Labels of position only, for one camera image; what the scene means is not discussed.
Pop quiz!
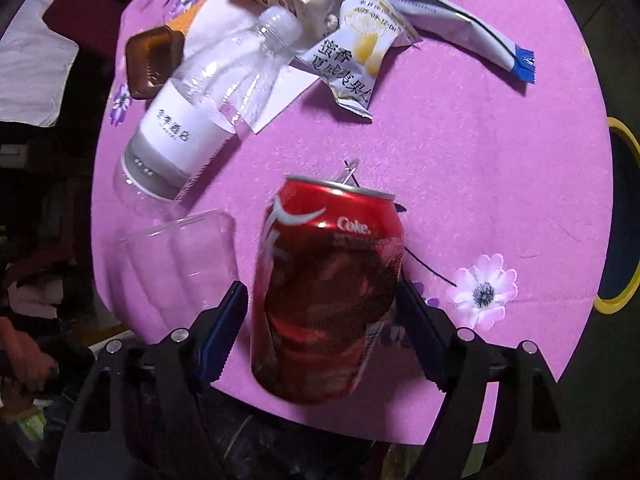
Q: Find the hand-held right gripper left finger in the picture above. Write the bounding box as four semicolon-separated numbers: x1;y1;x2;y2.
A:
56;280;249;480

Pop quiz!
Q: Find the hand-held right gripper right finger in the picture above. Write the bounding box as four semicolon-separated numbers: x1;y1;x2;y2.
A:
397;280;583;480

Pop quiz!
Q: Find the red soda can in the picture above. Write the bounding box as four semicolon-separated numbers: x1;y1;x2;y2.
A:
250;174;407;405

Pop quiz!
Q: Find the yellow-rimmed trash bin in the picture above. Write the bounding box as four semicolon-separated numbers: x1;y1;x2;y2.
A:
592;116;640;316

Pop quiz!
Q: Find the clear plastic cup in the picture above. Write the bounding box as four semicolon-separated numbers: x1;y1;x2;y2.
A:
118;210;240;333

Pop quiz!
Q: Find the purple floral tablecloth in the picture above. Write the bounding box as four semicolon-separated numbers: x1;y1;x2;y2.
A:
90;0;615;446

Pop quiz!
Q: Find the clear plastic bottle white label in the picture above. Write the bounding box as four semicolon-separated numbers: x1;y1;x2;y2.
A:
112;6;304;221

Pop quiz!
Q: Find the brown plastic tray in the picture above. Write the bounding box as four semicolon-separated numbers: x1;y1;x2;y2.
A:
125;26;186;101

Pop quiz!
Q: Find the white yellow snack packet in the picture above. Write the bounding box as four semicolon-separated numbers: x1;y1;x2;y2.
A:
295;0;423;123

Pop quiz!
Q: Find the white paper napkin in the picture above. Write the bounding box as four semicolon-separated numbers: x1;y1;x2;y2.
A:
182;0;321;135

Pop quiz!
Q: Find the white blue-tipped tube packet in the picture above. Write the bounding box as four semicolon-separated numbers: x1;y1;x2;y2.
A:
371;0;537;85

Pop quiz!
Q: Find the white cloth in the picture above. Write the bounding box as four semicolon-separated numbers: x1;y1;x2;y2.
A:
0;0;81;128

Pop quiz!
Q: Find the cream drink carton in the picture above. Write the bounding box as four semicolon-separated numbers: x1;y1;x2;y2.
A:
211;0;353;41

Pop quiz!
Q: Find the dark red chair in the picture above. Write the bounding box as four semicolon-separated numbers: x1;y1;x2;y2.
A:
42;0;143;56

